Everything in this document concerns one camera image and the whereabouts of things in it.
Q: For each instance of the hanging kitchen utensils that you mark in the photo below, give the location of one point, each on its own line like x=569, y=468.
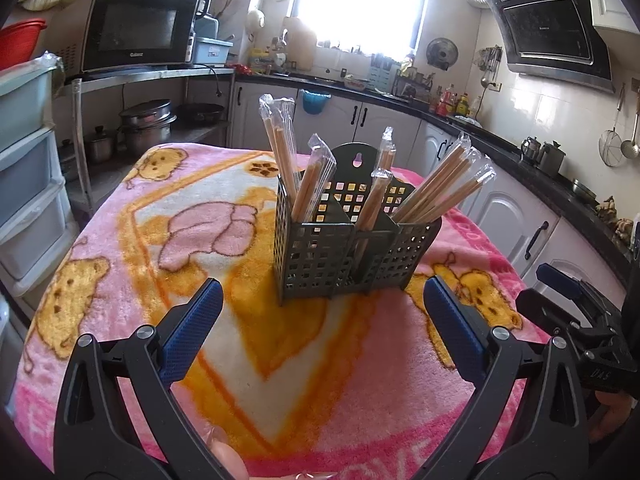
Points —
x=487, y=65

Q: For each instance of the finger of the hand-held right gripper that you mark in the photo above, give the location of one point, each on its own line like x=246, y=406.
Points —
x=555, y=310
x=557, y=277

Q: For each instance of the person's left hand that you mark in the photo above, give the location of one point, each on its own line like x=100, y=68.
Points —
x=227, y=460

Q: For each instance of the black frying pan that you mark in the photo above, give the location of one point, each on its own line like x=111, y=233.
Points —
x=200, y=112

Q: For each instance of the small metal pot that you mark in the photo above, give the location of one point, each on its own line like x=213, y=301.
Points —
x=100, y=146

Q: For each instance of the teal cutlery rack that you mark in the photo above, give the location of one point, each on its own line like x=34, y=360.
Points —
x=385, y=65

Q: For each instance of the dark dish rack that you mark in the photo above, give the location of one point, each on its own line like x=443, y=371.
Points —
x=412, y=85

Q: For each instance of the black range hood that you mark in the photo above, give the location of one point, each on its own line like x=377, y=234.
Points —
x=550, y=35

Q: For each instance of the metal skimmer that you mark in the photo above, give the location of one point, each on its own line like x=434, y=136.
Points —
x=612, y=147

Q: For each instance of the round wall fan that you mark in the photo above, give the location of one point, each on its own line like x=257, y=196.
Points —
x=442, y=53

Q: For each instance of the pile of ginger roots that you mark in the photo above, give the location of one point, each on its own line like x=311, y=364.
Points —
x=612, y=210

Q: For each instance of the row of condiment bottles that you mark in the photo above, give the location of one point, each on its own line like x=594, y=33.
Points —
x=452, y=104

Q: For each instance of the white upper cabinet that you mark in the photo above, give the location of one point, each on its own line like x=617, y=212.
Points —
x=612, y=0

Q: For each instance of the blue plastic box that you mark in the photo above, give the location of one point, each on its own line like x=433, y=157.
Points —
x=212, y=50

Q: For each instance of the white hanging container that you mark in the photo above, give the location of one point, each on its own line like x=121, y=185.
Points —
x=256, y=20

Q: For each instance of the pile of chopsticks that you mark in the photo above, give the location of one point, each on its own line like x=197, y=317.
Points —
x=280, y=145

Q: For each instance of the white bowl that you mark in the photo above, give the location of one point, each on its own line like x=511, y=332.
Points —
x=356, y=81

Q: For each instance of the blue hanging bin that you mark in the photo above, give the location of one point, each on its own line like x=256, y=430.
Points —
x=315, y=101

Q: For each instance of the pale plastic drawer unit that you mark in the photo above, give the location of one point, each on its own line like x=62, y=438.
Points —
x=27, y=170

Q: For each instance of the black microwave oven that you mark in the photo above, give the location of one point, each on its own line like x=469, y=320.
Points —
x=135, y=30

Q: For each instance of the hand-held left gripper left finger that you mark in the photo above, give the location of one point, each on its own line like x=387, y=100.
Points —
x=192, y=330

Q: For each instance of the metal bowl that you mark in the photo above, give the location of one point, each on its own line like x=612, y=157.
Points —
x=582, y=187

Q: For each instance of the metal kettle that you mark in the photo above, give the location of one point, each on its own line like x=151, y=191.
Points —
x=530, y=147

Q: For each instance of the stacked metal pots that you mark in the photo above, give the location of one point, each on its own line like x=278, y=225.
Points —
x=147, y=122

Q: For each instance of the person's right hand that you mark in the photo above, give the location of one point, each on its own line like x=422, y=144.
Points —
x=615, y=412

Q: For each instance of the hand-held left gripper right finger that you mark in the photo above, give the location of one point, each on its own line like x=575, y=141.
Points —
x=452, y=325

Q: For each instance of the red plastic basin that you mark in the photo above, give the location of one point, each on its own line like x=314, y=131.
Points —
x=20, y=35

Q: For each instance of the metal shelf table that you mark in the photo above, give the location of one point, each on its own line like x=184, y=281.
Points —
x=150, y=74

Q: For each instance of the white kitchen base cabinets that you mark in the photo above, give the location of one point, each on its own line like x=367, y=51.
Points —
x=505, y=210

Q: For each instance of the kitchen window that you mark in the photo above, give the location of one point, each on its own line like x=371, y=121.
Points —
x=360, y=0

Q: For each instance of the metal ladle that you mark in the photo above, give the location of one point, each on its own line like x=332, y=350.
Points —
x=631, y=140

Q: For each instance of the beige cutting board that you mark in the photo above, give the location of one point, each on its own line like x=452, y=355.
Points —
x=300, y=42

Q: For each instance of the pink printed blanket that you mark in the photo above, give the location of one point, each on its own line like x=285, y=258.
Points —
x=125, y=260

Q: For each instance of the grey perforated utensil basket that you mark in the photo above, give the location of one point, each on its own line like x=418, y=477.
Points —
x=320, y=260

